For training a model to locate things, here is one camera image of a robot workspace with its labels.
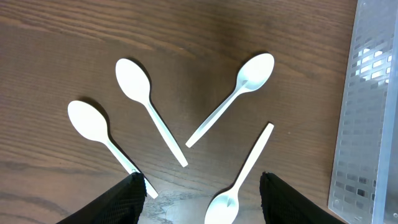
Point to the white spoon upper middle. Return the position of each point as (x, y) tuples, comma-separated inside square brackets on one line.
[(251, 76)]

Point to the white spoon bowl down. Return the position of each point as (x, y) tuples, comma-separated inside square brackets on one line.
[(223, 209)]

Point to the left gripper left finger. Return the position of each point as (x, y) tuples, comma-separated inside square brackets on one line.
[(121, 204)]

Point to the white spoon far left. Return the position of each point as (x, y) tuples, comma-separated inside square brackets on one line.
[(92, 125)]

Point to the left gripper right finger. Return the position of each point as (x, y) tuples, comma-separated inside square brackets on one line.
[(282, 204)]

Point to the clear plastic basket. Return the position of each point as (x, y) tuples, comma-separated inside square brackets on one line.
[(363, 185)]

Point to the white spoon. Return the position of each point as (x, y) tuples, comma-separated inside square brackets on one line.
[(92, 125), (251, 76), (136, 86)]

